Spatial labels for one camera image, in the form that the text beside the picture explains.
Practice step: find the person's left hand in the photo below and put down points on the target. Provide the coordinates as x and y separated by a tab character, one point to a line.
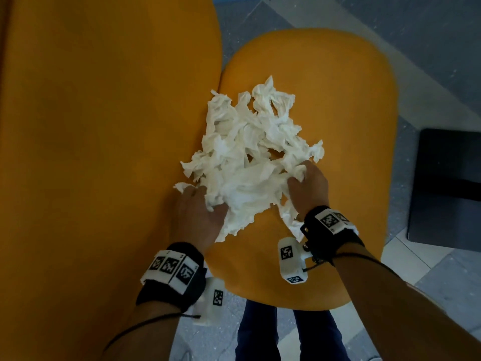
193	221

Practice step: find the person's right hand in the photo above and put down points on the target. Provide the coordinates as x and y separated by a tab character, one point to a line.
312	191

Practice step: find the person's left fingers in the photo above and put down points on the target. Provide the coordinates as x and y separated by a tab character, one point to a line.
192	192

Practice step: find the person's right thumb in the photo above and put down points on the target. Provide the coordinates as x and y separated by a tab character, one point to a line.
294	184

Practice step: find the pile of white tissues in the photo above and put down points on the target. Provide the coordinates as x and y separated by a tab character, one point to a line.
244	154

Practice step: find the person's left forearm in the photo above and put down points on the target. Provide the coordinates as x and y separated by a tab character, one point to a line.
146	334

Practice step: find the person's right forearm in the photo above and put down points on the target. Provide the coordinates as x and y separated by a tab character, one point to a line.
390	308

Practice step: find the black wristband with marker tags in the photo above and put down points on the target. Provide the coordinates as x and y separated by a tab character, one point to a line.
330	231
176	274

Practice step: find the orange rounded stool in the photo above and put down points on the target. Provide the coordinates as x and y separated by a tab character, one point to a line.
338	120

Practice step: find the large orange upholstered seat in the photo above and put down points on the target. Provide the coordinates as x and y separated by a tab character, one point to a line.
82	146

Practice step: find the black box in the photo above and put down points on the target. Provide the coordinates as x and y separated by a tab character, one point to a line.
447	184

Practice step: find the person's blue trousers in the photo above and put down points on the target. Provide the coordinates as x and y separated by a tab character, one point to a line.
259	334

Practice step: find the white wrist camera with marker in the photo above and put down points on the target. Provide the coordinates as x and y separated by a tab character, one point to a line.
291	259
212	300

